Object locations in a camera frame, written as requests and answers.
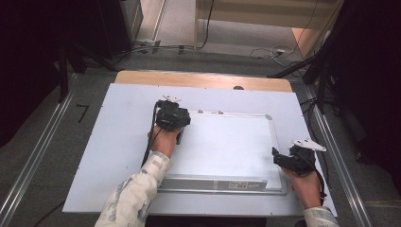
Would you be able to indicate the person's right hand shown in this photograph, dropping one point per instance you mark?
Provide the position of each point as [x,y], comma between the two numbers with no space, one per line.
[305,189]

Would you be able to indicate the black metal stand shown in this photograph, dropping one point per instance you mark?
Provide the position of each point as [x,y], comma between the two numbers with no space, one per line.
[322,88]

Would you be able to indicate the grey power strip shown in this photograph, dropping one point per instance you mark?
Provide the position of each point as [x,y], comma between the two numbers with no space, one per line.
[148,44]

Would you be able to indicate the aluminium floor rail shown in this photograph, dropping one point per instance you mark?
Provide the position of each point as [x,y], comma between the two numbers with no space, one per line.
[34,151]
[340,160]

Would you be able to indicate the black cabinet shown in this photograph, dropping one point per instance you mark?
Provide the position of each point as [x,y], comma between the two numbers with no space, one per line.
[115,28]

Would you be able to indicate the silver framed whiteboard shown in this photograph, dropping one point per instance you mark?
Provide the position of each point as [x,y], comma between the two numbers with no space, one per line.
[227,148]

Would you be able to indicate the dark curtain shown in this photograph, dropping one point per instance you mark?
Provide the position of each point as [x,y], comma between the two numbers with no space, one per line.
[25,63]
[372,78]

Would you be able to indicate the wooden table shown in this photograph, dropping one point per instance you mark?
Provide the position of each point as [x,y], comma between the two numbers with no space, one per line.
[201,80]

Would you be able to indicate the beige wooden furniture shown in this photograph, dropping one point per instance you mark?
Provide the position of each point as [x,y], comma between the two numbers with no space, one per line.
[261,14]

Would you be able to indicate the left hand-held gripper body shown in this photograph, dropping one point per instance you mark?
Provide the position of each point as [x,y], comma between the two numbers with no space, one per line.
[171,115]

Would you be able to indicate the person's left hand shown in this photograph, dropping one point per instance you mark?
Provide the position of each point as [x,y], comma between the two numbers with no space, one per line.
[164,142]

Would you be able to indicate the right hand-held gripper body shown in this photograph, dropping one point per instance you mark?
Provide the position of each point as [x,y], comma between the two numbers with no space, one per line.
[301,160]

